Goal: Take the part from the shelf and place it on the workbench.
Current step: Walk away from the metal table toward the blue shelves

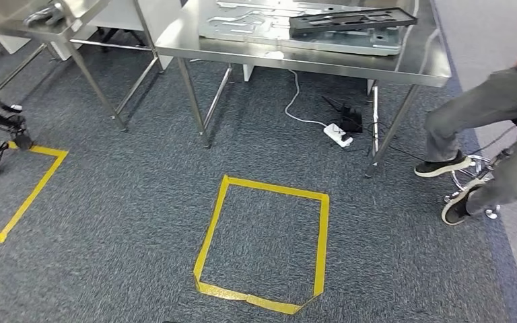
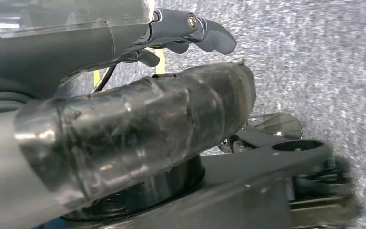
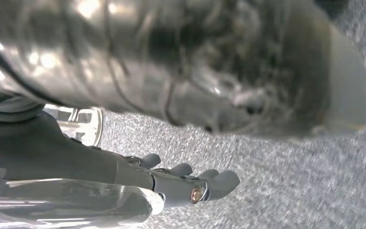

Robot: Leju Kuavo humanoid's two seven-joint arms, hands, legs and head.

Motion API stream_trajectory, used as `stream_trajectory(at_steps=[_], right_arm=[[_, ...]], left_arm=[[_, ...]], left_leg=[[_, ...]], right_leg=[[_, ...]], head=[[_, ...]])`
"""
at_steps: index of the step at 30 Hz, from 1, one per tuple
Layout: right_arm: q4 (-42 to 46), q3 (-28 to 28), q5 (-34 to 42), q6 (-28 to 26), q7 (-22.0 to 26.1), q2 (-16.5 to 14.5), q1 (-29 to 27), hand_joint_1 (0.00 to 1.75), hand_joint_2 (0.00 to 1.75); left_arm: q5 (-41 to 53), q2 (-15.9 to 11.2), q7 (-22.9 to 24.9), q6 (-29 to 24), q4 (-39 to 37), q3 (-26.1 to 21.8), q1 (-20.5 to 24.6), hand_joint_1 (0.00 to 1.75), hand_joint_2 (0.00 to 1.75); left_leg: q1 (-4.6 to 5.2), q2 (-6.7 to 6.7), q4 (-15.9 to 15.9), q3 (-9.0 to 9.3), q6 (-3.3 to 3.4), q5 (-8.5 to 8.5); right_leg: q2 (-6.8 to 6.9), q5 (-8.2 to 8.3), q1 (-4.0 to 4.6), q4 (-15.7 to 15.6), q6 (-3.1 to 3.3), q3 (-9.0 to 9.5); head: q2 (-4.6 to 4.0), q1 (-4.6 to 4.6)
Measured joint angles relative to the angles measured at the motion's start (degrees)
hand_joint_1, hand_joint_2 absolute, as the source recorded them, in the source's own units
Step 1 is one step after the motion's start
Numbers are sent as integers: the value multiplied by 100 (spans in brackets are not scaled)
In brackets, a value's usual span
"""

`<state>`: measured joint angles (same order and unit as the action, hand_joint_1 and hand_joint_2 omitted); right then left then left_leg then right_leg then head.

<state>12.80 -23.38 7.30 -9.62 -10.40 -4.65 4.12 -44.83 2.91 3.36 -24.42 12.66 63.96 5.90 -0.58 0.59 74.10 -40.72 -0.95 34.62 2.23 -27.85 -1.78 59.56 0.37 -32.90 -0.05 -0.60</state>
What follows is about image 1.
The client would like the steel frame side table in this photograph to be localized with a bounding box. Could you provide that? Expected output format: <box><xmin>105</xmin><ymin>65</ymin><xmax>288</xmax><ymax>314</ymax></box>
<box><xmin>0</xmin><ymin>0</ymin><xmax>166</xmax><ymax>133</ymax></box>

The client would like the person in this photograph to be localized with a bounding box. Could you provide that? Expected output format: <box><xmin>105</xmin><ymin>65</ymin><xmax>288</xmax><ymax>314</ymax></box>
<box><xmin>413</xmin><ymin>33</ymin><xmax>517</xmax><ymax>226</ymax></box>

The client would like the white floor cable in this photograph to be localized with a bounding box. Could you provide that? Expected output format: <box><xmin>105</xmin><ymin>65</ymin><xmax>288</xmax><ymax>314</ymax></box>
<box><xmin>283</xmin><ymin>69</ymin><xmax>329</xmax><ymax>128</ymax></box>

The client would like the stamped grey metal panel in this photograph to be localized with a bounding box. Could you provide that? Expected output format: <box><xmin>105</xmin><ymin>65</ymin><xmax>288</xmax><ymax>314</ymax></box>
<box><xmin>197</xmin><ymin>0</ymin><xmax>402</xmax><ymax>57</ymax></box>

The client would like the stainless steel workbench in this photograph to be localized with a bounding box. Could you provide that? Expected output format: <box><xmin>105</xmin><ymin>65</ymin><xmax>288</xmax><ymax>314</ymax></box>
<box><xmin>155</xmin><ymin>0</ymin><xmax>452</xmax><ymax>178</ymax></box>

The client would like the black chair base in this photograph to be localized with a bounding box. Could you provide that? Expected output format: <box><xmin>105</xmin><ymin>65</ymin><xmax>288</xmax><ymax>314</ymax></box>
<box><xmin>96</xmin><ymin>26</ymin><xmax>148</xmax><ymax>52</ymax></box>

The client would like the black power adapter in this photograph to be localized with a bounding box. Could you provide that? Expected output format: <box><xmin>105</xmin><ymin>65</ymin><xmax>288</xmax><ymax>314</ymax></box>
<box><xmin>322</xmin><ymin>96</ymin><xmax>364</xmax><ymax>134</ymax></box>

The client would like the long black plastic part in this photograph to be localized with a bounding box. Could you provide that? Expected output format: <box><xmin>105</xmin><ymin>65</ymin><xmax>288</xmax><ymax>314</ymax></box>
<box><xmin>288</xmin><ymin>6</ymin><xmax>419</xmax><ymax>39</ymax></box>

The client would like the black humanoid robot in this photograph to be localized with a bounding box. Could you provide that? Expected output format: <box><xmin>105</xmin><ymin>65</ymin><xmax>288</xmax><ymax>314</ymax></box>
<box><xmin>0</xmin><ymin>71</ymin><xmax>34</xmax><ymax>178</ymax></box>

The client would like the white power strip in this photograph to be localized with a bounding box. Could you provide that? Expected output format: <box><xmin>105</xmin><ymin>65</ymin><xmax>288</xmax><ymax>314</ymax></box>
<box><xmin>322</xmin><ymin>123</ymin><xmax>354</xmax><ymax>149</ymax></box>

